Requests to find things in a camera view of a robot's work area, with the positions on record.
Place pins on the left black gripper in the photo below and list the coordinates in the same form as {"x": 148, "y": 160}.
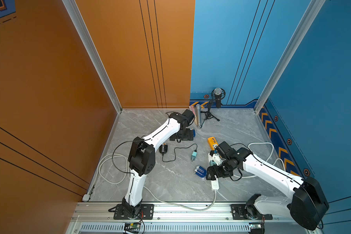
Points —
{"x": 189, "y": 135}

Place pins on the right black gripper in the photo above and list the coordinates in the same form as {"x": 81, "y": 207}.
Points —
{"x": 214, "y": 168}

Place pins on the white power strip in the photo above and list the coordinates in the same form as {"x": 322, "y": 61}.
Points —
{"x": 212, "y": 174}

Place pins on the teal charger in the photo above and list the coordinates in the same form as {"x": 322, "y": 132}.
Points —
{"x": 212, "y": 163}
{"x": 193, "y": 156}

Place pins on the yellow power strip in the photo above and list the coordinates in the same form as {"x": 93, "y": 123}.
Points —
{"x": 212, "y": 143}

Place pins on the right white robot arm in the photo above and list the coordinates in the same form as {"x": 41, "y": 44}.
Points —
{"x": 303, "y": 201}

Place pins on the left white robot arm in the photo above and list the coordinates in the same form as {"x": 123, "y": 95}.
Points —
{"x": 142, "y": 156}

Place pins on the grey handheld microphone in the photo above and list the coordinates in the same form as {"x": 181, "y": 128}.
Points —
{"x": 198, "y": 115}

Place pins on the black microphone on tripod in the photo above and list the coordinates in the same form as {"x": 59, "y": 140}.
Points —
{"x": 217, "y": 95}

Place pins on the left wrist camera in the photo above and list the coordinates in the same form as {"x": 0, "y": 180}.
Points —
{"x": 189, "y": 116}

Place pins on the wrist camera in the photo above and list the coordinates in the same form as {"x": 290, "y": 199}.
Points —
{"x": 225, "y": 151}
{"x": 189, "y": 116}

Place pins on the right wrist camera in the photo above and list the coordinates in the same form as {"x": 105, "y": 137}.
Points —
{"x": 225, "y": 151}

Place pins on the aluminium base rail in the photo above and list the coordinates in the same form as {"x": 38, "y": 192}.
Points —
{"x": 156, "y": 217}

